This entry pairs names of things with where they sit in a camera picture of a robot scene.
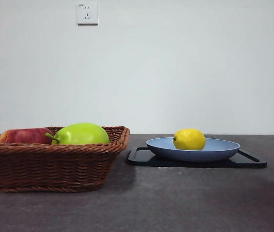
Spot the brown wicker basket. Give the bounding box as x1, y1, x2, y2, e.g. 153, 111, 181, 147
0, 125, 130, 193

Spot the blue round plate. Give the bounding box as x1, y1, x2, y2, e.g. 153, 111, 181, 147
146, 137, 241, 162

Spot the black flat tray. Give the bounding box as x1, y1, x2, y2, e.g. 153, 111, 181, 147
126, 146, 268, 169

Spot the red apple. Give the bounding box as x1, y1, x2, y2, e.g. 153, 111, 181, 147
0, 128, 55, 144

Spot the green pear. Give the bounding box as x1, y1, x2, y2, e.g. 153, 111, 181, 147
45, 122, 110, 145

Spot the white wall socket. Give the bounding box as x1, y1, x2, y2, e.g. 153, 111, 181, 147
76, 2, 99, 26

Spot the yellow lemon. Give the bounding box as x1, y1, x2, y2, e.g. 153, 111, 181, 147
172, 128, 206, 151

